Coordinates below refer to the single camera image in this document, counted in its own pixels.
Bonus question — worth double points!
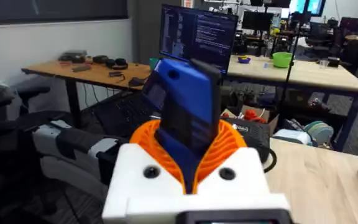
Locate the right gripper white and orange right finger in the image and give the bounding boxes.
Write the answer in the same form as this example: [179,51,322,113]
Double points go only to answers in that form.
[193,119,272,195]

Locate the right gripper white and orange left finger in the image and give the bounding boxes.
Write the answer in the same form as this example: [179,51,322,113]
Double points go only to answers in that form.
[102,119,186,224]

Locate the blue electric screwdriver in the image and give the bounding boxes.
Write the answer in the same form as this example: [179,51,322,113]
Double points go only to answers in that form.
[141,57,223,194]

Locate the black soft case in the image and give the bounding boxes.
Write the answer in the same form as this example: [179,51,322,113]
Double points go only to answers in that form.
[224,117,272,163]

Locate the black laptop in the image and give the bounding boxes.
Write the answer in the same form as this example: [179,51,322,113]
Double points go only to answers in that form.
[92,60,167,138]

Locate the cardboard box with red toy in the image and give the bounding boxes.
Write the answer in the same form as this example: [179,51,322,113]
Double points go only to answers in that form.
[221,105,280,135]

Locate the pale blue box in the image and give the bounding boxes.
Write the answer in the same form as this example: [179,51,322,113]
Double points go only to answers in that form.
[272,128,314,147]

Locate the stack of teal plates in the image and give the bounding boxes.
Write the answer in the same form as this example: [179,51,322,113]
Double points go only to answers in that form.
[303,120,334,146]

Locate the wooden desk with black legs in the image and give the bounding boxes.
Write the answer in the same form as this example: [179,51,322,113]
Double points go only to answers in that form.
[21,58,152,129]

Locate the teal cup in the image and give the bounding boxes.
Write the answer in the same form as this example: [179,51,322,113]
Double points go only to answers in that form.
[149,57,160,72]

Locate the black headphones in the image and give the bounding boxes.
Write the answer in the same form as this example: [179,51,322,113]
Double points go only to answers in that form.
[105,57,129,70]

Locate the long wooden table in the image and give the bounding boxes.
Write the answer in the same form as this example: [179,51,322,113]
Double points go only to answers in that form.
[226,54,358,152]

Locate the green bowl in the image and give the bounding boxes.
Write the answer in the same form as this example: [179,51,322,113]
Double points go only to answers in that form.
[272,52,293,68]

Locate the black tripod stand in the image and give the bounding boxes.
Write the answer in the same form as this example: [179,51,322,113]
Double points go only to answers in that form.
[277,11,306,110]

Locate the black office chair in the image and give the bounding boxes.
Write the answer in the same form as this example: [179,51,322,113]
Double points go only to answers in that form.
[0,64,73,224]

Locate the computer monitor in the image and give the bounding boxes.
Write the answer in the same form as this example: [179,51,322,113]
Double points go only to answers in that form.
[159,3,239,75]

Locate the black cable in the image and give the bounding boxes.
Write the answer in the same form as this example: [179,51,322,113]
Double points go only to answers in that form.
[262,147,278,174]

